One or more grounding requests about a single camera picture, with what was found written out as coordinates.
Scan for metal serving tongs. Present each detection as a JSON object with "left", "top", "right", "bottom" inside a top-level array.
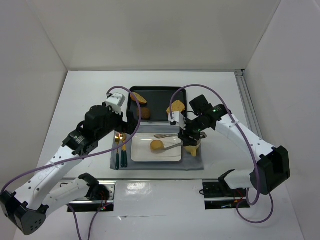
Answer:
[{"left": 153, "top": 131, "right": 208, "bottom": 152}]

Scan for round golden bun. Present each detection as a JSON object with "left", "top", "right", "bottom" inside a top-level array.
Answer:
[{"left": 150, "top": 140, "right": 165, "bottom": 151}]

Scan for dark brown round bread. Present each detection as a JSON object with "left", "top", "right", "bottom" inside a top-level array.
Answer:
[{"left": 137, "top": 107, "right": 151, "bottom": 120}]

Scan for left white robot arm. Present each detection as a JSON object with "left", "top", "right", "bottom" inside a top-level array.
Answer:
[{"left": 0, "top": 105, "right": 141, "bottom": 236}]

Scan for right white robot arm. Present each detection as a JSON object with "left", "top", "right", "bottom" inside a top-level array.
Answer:
[{"left": 168, "top": 95, "right": 290, "bottom": 195}]

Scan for large seeded bread slice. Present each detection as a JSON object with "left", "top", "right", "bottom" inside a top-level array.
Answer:
[{"left": 166, "top": 100, "right": 186, "bottom": 115}]

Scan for toasted bread slice left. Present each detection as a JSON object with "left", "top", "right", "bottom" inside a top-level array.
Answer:
[{"left": 130, "top": 92, "right": 148, "bottom": 105}]

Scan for yellow ceramic mug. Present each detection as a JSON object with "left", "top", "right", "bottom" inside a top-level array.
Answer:
[{"left": 184, "top": 140, "right": 201, "bottom": 157}]

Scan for white rectangular plate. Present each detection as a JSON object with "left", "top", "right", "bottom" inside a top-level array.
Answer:
[{"left": 130, "top": 133, "right": 182, "bottom": 163}]

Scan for black baking tray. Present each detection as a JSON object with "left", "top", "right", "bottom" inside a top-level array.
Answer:
[{"left": 127, "top": 86, "right": 188, "bottom": 123}]

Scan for gold green-handled fork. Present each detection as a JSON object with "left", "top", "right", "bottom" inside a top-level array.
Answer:
[{"left": 115, "top": 132, "right": 121, "bottom": 170}]

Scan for gold green-handled spoon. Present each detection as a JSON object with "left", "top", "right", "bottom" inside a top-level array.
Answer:
[{"left": 120, "top": 133, "right": 128, "bottom": 168}]

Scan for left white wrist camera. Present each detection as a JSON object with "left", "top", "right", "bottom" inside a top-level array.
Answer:
[{"left": 105, "top": 92, "right": 126, "bottom": 115}]

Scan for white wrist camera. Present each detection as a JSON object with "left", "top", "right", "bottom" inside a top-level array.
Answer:
[
  {"left": 105, "top": 92, "right": 126, "bottom": 115},
  {"left": 168, "top": 111, "right": 181, "bottom": 126}
]

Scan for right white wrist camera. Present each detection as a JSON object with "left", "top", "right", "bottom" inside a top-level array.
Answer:
[{"left": 168, "top": 111, "right": 181, "bottom": 126}]

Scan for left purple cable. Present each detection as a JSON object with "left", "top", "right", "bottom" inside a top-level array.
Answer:
[{"left": 0, "top": 85, "right": 141, "bottom": 240}]

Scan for purple cable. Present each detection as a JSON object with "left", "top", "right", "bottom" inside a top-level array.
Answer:
[
  {"left": 169, "top": 84, "right": 274, "bottom": 223},
  {"left": 0, "top": 85, "right": 141, "bottom": 240}
]

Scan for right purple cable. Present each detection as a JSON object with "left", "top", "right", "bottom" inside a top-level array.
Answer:
[{"left": 169, "top": 84, "right": 274, "bottom": 223}]

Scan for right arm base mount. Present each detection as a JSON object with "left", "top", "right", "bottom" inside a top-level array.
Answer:
[{"left": 199, "top": 181, "right": 250, "bottom": 210}]

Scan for aluminium frame rail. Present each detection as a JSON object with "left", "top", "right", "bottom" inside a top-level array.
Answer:
[{"left": 234, "top": 69, "right": 263, "bottom": 137}]

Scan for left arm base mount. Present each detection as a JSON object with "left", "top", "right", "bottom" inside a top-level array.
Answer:
[{"left": 69, "top": 181, "right": 116, "bottom": 213}]

